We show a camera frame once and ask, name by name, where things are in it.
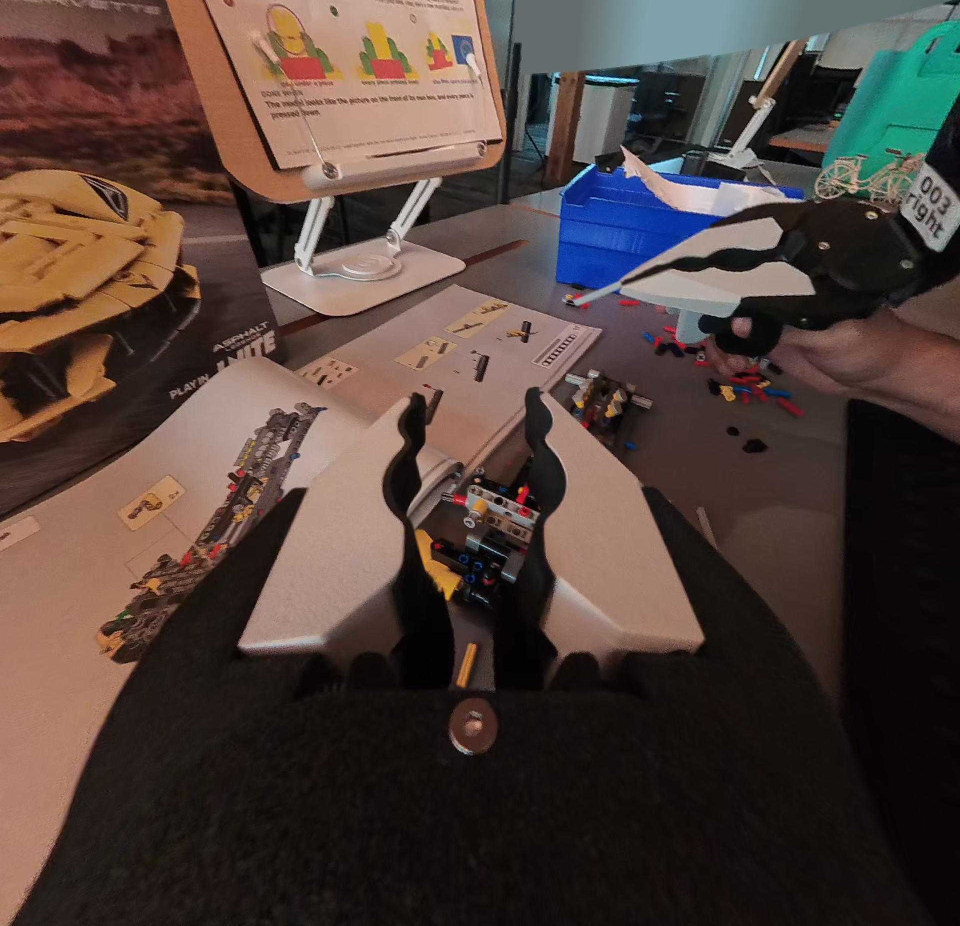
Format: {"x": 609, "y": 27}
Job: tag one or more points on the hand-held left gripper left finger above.
{"x": 330, "y": 558}

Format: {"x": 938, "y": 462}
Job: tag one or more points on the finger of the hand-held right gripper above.
{"x": 735, "y": 288}
{"x": 727, "y": 243}

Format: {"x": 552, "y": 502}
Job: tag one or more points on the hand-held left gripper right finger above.
{"x": 622, "y": 566}

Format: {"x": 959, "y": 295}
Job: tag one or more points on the blue plastic bin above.
{"x": 615, "y": 228}

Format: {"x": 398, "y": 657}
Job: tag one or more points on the grey lego axle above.
{"x": 600, "y": 294}

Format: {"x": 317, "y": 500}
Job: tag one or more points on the partly built lego assembly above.
{"x": 495, "y": 506}

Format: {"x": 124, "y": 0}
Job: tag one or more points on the person's right forearm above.
{"x": 915, "y": 371}

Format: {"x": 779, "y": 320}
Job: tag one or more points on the scattered small lego pieces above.
{"x": 750, "y": 393}

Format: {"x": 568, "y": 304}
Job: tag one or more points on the small grey yellow lego assembly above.
{"x": 604, "y": 405}

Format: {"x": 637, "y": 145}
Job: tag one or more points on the yellow lego axle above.
{"x": 465, "y": 667}

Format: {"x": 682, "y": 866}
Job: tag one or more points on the open lego instruction booklet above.
{"x": 75, "y": 566}

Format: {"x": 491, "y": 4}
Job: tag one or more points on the lego set box yellow car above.
{"x": 90, "y": 266}

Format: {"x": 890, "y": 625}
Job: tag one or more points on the person's right hand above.
{"x": 810, "y": 360}

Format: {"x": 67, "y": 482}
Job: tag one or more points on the small black container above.
{"x": 695, "y": 165}

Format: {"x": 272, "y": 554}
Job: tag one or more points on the torn white paper bag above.
{"x": 652, "y": 180}

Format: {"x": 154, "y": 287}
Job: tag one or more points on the teal fabric bag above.
{"x": 892, "y": 101}

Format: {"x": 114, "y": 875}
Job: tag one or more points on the wooden document stand white base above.
{"x": 367, "y": 266}

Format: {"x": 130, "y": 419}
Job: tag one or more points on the printed instruction sheet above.
{"x": 360, "y": 123}

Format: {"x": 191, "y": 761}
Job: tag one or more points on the wooden post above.
{"x": 570, "y": 127}

